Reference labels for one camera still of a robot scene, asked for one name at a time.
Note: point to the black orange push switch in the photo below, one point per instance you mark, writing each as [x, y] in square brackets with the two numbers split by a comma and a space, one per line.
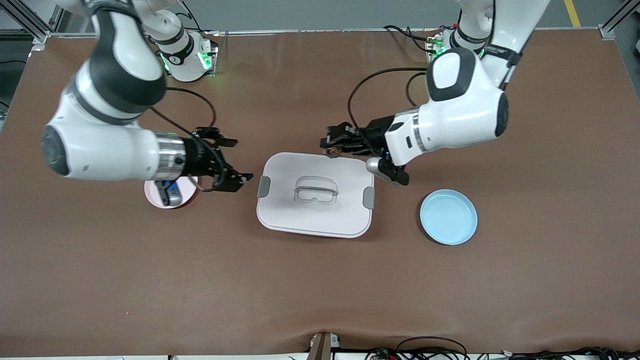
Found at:
[331, 149]

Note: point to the pink round plate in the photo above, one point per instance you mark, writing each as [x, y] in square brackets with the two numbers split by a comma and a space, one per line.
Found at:
[190, 190]

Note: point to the light blue round plate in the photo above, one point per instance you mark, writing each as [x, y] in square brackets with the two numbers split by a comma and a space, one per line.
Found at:
[448, 225]

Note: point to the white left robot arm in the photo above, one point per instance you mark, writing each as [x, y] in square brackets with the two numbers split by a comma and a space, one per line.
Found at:
[460, 115]

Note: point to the aluminium frame profile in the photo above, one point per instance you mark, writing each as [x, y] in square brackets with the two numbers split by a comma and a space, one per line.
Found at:
[617, 22]
[30, 27]

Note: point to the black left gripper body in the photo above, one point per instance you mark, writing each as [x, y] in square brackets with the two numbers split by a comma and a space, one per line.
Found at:
[376, 131]

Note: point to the white lidded storage box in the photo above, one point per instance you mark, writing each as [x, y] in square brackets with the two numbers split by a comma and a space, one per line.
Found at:
[315, 220]

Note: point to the brown camera mount post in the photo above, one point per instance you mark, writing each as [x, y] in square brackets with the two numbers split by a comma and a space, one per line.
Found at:
[320, 347]

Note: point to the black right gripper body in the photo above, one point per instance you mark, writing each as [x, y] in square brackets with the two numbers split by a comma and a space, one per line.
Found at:
[196, 156]

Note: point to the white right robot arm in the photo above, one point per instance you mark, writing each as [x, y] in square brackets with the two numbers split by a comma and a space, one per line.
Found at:
[100, 145]

